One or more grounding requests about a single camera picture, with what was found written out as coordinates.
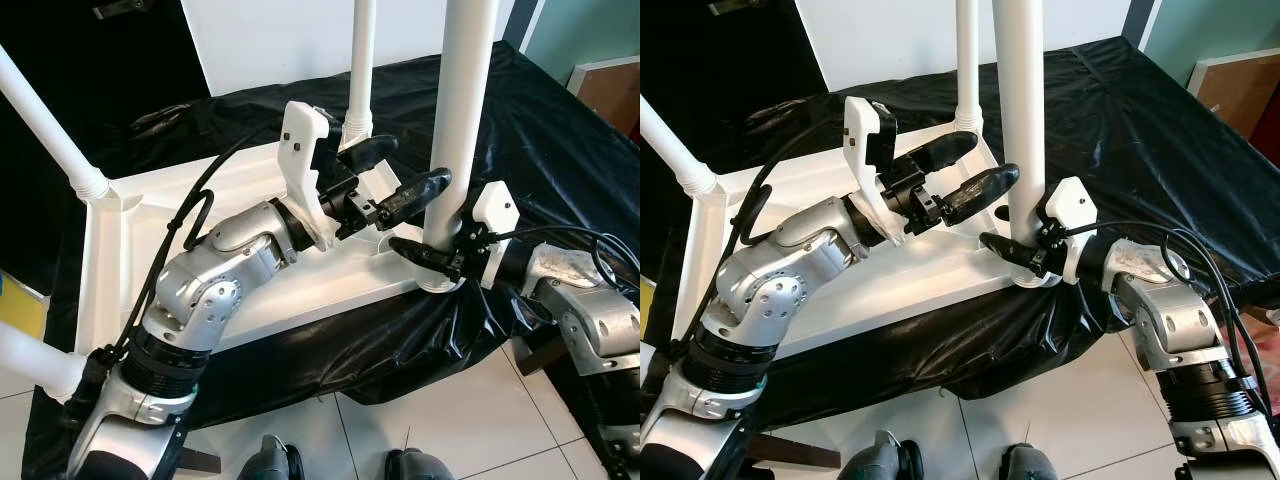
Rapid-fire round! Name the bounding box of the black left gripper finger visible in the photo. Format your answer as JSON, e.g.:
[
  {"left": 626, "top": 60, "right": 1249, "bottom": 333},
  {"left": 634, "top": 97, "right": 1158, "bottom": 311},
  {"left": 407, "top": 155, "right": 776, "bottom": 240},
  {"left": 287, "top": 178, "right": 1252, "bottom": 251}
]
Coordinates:
[
  {"left": 338, "top": 135, "right": 400, "bottom": 176},
  {"left": 378, "top": 167, "right": 453, "bottom": 229},
  {"left": 905, "top": 130, "right": 979, "bottom": 173},
  {"left": 940, "top": 163, "right": 1021, "bottom": 226}
]

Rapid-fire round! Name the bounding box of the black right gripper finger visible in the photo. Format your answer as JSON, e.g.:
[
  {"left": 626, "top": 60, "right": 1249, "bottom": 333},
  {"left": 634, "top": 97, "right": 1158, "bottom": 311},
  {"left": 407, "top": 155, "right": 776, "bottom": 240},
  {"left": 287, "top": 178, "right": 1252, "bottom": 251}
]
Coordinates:
[
  {"left": 388, "top": 237, "right": 463, "bottom": 281},
  {"left": 978, "top": 232, "right": 1046, "bottom": 276}
]

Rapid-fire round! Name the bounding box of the white plastic table top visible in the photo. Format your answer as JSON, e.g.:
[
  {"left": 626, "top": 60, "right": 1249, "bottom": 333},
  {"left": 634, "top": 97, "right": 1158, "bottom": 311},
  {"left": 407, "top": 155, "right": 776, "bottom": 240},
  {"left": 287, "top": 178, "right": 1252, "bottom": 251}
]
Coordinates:
[
  {"left": 668, "top": 130, "right": 1066, "bottom": 361},
  {"left": 75, "top": 135, "right": 471, "bottom": 356}
]

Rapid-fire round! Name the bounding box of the black plastic cover sheet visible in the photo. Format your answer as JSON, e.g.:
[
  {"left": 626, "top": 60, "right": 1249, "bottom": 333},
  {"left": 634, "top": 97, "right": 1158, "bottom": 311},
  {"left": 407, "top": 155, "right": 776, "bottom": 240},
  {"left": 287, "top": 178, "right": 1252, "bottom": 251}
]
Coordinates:
[
  {"left": 20, "top": 40, "right": 641, "bottom": 480},
  {"left": 640, "top": 35, "right": 1280, "bottom": 411}
]

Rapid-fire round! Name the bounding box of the brown wooden cabinet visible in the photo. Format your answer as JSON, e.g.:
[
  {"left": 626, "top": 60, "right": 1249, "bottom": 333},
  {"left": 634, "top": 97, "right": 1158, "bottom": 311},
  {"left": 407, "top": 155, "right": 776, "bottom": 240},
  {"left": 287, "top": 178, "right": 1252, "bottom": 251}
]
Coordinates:
[
  {"left": 1187, "top": 48, "right": 1280, "bottom": 131},
  {"left": 567, "top": 58, "right": 641, "bottom": 136}
]

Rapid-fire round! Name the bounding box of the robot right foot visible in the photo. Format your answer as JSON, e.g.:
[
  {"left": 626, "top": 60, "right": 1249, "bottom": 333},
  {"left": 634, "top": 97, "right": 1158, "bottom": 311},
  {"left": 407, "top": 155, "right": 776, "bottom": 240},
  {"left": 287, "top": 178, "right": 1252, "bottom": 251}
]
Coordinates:
[
  {"left": 1000, "top": 443, "right": 1061, "bottom": 480},
  {"left": 385, "top": 448, "right": 456, "bottom": 480}
]

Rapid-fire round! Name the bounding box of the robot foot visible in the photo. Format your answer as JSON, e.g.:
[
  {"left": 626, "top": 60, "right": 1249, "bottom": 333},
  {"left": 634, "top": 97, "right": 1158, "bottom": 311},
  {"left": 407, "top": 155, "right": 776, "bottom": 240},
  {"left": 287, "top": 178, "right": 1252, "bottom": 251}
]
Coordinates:
[
  {"left": 838, "top": 430, "right": 923, "bottom": 480},
  {"left": 385, "top": 448, "right": 456, "bottom": 480},
  {"left": 235, "top": 435, "right": 306, "bottom": 480},
  {"left": 1000, "top": 443, "right": 1061, "bottom": 480}
]

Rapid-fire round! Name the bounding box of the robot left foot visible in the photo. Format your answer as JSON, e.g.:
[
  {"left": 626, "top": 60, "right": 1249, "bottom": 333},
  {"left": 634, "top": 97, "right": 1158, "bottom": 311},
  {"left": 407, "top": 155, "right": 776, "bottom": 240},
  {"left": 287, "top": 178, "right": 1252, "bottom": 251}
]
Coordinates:
[
  {"left": 235, "top": 435, "right": 306, "bottom": 480},
  {"left": 838, "top": 430, "right": 923, "bottom": 480}
]

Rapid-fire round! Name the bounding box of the brown wooden table foot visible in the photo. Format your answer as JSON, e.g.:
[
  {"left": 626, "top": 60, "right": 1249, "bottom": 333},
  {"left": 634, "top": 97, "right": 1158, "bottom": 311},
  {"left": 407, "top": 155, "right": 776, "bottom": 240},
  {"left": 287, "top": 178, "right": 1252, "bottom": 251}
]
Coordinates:
[
  {"left": 175, "top": 445, "right": 221, "bottom": 476},
  {"left": 745, "top": 432, "right": 841, "bottom": 469}
]

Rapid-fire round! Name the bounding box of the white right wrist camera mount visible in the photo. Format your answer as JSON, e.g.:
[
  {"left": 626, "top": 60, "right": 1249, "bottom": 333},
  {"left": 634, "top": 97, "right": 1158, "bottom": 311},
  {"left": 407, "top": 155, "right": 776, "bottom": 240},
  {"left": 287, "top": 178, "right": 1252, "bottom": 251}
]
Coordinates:
[
  {"left": 470, "top": 182, "right": 521, "bottom": 289},
  {"left": 1043, "top": 177, "right": 1098, "bottom": 284}
]

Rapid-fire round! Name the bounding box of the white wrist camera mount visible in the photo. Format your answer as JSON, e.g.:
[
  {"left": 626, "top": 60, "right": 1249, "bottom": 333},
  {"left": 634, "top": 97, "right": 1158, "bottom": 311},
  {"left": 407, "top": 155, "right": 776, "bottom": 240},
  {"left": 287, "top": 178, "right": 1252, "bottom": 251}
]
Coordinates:
[
  {"left": 1043, "top": 177, "right": 1098, "bottom": 284},
  {"left": 278, "top": 100, "right": 341, "bottom": 251},
  {"left": 470, "top": 182, "right": 521, "bottom": 289},
  {"left": 843, "top": 95, "right": 906, "bottom": 246}
]

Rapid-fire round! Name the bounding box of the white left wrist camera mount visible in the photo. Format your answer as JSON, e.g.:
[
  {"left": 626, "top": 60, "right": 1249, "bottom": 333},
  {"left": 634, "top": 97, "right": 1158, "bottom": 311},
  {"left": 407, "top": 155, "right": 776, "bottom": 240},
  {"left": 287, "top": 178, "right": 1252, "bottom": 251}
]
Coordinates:
[
  {"left": 843, "top": 95, "right": 906, "bottom": 246},
  {"left": 278, "top": 100, "right": 341, "bottom": 251}
]

